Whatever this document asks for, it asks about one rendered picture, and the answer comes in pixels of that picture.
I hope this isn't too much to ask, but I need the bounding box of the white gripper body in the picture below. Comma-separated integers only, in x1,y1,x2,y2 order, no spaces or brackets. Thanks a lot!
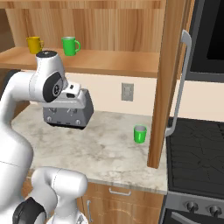
42,92,86,109

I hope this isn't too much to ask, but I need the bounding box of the yellow mug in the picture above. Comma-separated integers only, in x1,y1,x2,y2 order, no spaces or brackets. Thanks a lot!
25,36,46,55

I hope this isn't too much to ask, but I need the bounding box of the wooden base cabinet door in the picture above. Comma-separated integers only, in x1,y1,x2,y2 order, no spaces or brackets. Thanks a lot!
81,194,163,224

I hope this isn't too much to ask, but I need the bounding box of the silver toaster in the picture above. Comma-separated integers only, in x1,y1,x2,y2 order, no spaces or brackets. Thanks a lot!
42,88,95,131

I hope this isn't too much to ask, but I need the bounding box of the wooden drawer front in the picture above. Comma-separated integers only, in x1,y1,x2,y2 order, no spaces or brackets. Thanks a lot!
87,181,165,210

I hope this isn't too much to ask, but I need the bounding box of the black stove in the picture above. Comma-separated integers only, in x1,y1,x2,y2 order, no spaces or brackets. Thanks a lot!
161,116,224,224

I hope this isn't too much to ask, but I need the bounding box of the black microwave oven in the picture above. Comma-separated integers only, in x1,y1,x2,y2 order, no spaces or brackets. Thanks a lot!
185,0,224,83

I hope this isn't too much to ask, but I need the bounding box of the black stove knob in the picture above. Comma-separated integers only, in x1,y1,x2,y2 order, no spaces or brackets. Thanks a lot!
208,204,223,218
185,200,200,214

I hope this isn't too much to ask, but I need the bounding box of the green mug with handle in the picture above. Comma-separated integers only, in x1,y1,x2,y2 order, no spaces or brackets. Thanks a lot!
60,36,81,57

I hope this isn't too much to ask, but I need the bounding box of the grey wall outlet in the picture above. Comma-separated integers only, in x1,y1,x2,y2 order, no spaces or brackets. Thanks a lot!
121,82,135,102

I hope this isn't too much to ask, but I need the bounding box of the open wooden wall cabinet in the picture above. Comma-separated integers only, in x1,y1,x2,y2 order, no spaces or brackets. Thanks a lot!
0,0,168,79

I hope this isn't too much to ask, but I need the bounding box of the grey drawer handle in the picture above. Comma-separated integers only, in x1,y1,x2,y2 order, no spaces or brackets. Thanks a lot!
108,186,132,197

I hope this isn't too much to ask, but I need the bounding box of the grey base cabinet handle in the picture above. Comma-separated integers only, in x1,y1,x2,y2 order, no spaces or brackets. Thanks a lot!
86,199,94,224

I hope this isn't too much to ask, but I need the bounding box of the long grey door handle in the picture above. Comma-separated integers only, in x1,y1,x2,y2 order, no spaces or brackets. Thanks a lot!
164,29,193,138

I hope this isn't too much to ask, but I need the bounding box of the grey oven door handle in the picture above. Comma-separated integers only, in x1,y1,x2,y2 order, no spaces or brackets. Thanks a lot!
171,211,194,224

